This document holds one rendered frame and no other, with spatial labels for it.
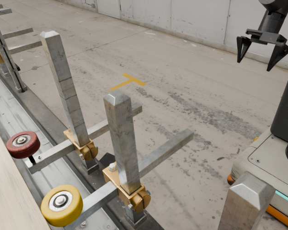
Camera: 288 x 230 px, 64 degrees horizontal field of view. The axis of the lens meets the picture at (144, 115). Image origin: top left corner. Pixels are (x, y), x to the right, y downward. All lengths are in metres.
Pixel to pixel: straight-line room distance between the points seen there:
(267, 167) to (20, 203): 1.23
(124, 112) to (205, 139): 1.57
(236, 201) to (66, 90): 0.48
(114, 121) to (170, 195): 1.21
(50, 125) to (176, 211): 0.90
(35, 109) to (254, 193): 1.09
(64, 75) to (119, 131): 0.25
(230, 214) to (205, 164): 1.46
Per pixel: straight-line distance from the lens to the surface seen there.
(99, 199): 0.59
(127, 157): 0.48
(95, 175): 0.82
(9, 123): 1.35
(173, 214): 1.52
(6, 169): 0.67
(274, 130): 1.62
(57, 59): 0.59
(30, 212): 0.56
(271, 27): 0.78
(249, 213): 0.28
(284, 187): 1.42
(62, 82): 0.62
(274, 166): 1.49
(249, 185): 0.27
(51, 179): 0.97
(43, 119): 1.14
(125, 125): 0.42
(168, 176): 1.67
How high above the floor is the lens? 1.33
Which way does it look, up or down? 38 degrees down
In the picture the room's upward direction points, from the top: 4 degrees counter-clockwise
